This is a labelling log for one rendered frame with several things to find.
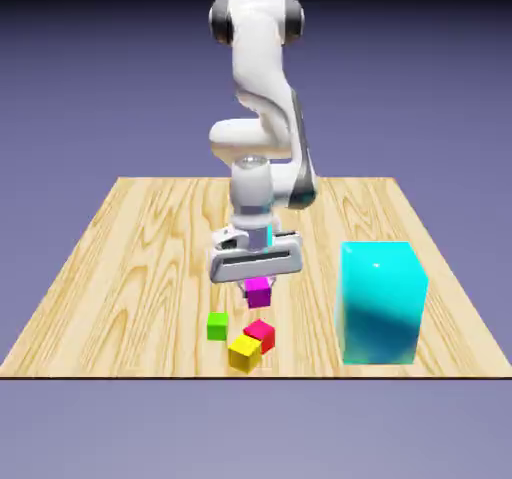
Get small green cube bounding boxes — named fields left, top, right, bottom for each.
left=206, top=311, right=230, bottom=342

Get small magenta cube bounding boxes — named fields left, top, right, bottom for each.
left=243, top=276, right=274, bottom=309

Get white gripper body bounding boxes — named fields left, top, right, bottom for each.
left=206, top=231, right=304, bottom=285

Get large cyan box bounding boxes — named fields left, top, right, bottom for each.
left=334, top=241, right=430, bottom=366

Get small yellow cube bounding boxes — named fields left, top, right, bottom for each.
left=227, top=333, right=263, bottom=375

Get small red cube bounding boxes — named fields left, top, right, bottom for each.
left=242, top=318, right=277, bottom=355

